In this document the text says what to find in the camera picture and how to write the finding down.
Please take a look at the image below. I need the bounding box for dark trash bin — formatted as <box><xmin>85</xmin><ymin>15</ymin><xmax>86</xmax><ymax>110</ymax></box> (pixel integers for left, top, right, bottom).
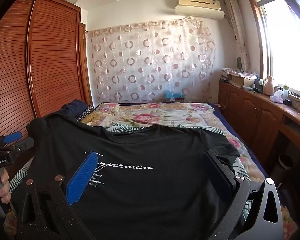
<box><xmin>277</xmin><ymin>154</ymin><xmax>294</xmax><ymax>178</ymax></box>

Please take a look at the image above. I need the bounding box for blue toy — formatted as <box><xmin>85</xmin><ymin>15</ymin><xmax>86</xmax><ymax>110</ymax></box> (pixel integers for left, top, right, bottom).
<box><xmin>164</xmin><ymin>90</ymin><xmax>184</xmax><ymax>102</ymax></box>

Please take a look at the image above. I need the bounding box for window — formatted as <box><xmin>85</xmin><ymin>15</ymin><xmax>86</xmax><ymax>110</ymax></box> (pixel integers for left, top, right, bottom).
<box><xmin>250</xmin><ymin>0</ymin><xmax>300</xmax><ymax>98</ymax></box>

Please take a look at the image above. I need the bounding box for white wall air conditioner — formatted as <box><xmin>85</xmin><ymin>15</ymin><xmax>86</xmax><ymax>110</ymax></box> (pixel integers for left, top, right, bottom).
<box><xmin>175</xmin><ymin>4</ymin><xmax>225</xmax><ymax>20</ymax></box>

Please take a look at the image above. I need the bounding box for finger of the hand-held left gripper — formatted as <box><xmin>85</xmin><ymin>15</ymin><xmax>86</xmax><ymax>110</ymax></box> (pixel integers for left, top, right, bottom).
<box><xmin>0</xmin><ymin>132</ymin><xmax>22</xmax><ymax>147</ymax></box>

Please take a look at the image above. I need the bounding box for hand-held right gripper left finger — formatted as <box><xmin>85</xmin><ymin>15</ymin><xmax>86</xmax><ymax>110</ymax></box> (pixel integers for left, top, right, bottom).
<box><xmin>14</xmin><ymin>151</ymin><xmax>100</xmax><ymax>240</ymax></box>

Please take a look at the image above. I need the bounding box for circle-patterned sheer curtain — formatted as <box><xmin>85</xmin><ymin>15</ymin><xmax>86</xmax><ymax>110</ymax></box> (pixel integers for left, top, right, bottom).
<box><xmin>86</xmin><ymin>17</ymin><xmax>217</xmax><ymax>103</ymax></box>

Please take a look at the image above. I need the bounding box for long wooden cabinet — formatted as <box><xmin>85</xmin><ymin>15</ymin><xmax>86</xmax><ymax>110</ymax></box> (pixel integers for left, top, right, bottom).
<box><xmin>218</xmin><ymin>79</ymin><xmax>300</xmax><ymax>165</ymax></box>

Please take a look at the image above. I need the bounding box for brown wooden wardrobe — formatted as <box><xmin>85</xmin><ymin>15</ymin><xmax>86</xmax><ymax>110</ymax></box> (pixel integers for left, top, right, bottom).
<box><xmin>0</xmin><ymin>0</ymin><xmax>93</xmax><ymax>150</ymax></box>

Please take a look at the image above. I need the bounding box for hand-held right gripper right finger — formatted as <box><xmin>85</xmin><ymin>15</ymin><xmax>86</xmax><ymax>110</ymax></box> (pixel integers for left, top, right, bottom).
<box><xmin>202</xmin><ymin>149</ymin><xmax>283</xmax><ymax>240</ymax></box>

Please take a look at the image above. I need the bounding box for leaf-printed bed sheet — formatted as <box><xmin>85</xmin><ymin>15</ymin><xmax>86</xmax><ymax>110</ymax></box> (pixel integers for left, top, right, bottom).
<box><xmin>4</xmin><ymin>123</ymin><xmax>255</xmax><ymax>230</ymax></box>

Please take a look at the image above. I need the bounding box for folded mustard garment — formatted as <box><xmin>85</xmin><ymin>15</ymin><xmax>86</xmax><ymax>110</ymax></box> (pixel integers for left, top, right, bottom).
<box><xmin>81</xmin><ymin>112</ymin><xmax>99</xmax><ymax>125</ymax></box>

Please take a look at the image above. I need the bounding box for person's left hand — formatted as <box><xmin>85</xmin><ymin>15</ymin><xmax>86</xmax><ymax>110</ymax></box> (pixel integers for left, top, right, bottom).
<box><xmin>0</xmin><ymin>167</ymin><xmax>11</xmax><ymax>212</ymax></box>

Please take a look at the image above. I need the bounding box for floral window curtain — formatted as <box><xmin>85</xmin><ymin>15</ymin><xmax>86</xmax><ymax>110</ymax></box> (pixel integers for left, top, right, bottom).
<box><xmin>224</xmin><ymin>0</ymin><xmax>250</xmax><ymax>70</ymax></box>

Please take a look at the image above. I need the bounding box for black t-shirt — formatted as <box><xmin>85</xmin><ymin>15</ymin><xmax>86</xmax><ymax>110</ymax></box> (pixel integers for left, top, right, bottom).
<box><xmin>27</xmin><ymin>117</ymin><xmax>243</xmax><ymax>240</ymax></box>

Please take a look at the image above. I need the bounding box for cardboard box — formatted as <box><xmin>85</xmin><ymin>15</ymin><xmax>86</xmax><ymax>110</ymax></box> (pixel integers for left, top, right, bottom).
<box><xmin>231</xmin><ymin>75</ymin><xmax>255</xmax><ymax>87</ymax></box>

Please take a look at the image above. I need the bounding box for tissue pack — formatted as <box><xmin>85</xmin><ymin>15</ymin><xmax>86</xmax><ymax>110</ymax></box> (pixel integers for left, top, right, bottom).
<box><xmin>270</xmin><ymin>90</ymin><xmax>284</xmax><ymax>103</ymax></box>

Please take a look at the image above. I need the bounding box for folded patterned navy garment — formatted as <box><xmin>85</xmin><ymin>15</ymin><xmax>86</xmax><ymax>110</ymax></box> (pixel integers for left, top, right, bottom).
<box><xmin>75</xmin><ymin>105</ymin><xmax>94</xmax><ymax>120</ymax></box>

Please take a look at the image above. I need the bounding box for floral cloth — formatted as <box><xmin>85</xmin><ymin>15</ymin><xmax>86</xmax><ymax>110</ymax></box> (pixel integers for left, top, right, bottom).
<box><xmin>221</xmin><ymin>67</ymin><xmax>259</xmax><ymax>79</ymax></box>

